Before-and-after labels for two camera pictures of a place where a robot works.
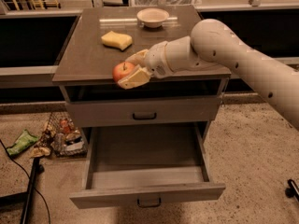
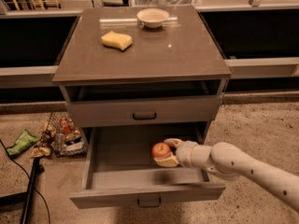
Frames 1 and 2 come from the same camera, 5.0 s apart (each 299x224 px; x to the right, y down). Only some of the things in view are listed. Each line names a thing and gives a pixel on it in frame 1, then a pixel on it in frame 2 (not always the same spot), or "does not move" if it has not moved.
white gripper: x=156 y=61 to x=186 y=154
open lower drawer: x=144 y=164 does not move
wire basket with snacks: x=61 y=137 does not move
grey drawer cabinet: x=148 y=142 does not move
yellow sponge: x=119 y=41 does not move
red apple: x=121 y=69 to x=160 y=149
